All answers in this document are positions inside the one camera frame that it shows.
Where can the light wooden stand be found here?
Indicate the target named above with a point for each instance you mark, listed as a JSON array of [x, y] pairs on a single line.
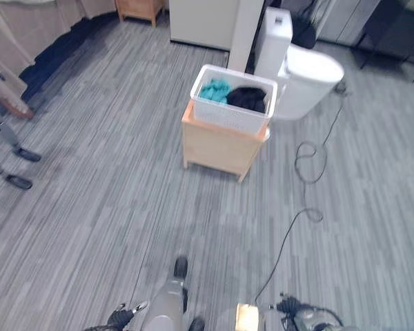
[[217, 145]]

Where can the dark bed base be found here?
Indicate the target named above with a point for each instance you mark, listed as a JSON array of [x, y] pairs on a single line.
[[65, 45]]

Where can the robot pale torso part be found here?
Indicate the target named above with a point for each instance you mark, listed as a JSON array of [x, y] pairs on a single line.
[[247, 318]]

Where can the white upright panel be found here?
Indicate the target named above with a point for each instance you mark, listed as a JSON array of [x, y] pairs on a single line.
[[245, 34]]

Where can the thin black tether line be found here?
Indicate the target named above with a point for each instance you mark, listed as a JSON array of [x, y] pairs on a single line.
[[143, 269]]

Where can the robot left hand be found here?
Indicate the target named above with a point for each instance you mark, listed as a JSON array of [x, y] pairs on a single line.
[[120, 318]]

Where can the person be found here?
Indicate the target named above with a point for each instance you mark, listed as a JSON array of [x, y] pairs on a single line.
[[3, 100]]

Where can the bed with beige cover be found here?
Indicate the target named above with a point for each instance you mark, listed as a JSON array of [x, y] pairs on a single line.
[[27, 27]]

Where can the silver metal cabinet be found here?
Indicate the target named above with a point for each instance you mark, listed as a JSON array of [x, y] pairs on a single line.
[[348, 19]]

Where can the small wooden side table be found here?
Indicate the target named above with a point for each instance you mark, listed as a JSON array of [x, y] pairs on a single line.
[[139, 8]]

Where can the black bag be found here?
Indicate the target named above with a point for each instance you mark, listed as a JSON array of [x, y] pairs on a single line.
[[305, 32]]

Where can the white plastic laundry basket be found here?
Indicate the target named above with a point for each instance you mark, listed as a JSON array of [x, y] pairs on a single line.
[[227, 115]]

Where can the black cloth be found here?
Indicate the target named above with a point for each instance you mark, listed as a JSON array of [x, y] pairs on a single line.
[[246, 99]]

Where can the black frame table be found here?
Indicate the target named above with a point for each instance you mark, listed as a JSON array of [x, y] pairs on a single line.
[[393, 31]]

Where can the white washer cabinet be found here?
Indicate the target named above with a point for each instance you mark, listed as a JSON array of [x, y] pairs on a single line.
[[203, 20]]

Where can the teal cloth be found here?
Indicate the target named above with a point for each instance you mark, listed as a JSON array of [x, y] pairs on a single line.
[[214, 90]]

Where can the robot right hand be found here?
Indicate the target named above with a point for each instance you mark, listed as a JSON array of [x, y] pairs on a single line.
[[308, 318]]

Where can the robot right dark foot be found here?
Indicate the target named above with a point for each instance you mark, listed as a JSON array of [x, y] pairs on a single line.
[[197, 325]]

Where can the white toilet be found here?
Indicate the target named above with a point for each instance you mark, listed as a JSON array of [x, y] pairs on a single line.
[[307, 82]]

